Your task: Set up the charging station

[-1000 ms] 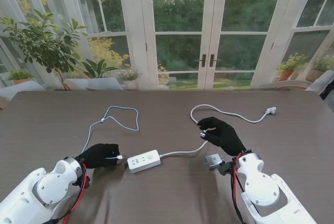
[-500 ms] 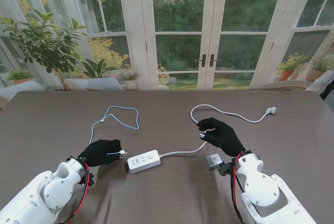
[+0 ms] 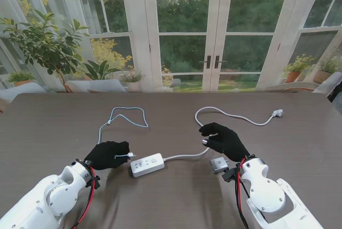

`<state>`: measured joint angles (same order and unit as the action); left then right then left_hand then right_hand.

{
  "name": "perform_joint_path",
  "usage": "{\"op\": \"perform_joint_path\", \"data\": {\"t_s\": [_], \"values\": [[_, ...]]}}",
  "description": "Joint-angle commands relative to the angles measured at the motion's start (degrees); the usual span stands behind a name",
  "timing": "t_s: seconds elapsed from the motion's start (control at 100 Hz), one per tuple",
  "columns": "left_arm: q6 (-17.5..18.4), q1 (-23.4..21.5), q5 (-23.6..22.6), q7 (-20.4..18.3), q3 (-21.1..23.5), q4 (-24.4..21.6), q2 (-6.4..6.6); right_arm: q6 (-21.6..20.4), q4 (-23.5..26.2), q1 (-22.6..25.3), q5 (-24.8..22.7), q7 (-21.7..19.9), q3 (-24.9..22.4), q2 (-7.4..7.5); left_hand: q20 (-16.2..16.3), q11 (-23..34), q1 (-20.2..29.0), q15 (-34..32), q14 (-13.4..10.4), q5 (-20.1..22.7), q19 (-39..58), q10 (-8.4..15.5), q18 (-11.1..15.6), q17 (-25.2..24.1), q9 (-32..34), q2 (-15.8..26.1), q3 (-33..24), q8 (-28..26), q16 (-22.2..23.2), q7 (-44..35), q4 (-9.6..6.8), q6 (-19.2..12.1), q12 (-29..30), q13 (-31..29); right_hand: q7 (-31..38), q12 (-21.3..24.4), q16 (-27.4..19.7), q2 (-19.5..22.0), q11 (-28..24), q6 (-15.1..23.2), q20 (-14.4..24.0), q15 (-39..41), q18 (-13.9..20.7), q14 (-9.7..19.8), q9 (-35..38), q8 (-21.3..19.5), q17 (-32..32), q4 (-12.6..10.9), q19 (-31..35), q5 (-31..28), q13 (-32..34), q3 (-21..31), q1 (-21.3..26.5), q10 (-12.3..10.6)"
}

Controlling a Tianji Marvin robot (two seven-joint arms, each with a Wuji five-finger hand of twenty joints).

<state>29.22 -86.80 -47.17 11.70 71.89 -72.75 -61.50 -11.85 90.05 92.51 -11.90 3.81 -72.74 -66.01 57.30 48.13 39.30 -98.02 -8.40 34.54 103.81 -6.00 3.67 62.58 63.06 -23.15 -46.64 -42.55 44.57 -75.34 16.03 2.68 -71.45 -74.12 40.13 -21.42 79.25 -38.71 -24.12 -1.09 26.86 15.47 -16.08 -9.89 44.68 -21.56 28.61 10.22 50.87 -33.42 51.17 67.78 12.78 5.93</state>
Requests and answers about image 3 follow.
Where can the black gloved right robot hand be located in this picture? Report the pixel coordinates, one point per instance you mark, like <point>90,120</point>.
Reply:
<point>227,143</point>

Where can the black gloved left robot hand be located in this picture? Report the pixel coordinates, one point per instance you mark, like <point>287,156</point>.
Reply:
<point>107,155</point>

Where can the grey USB charger adapter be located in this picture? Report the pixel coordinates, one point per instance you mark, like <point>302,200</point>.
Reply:
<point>219,165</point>

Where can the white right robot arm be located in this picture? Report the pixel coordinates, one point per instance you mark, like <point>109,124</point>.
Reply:
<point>267,194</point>

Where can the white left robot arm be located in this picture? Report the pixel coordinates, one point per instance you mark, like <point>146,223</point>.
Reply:
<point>53,197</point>

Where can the printed garden window backdrop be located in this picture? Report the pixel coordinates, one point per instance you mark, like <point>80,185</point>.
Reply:
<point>171,31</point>

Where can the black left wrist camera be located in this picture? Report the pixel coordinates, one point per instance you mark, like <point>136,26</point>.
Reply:
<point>96,183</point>

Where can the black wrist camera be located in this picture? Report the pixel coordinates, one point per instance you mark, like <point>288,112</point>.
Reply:
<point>96,183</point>
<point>229,175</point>

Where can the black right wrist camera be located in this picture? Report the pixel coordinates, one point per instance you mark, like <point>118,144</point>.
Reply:
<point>229,175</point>

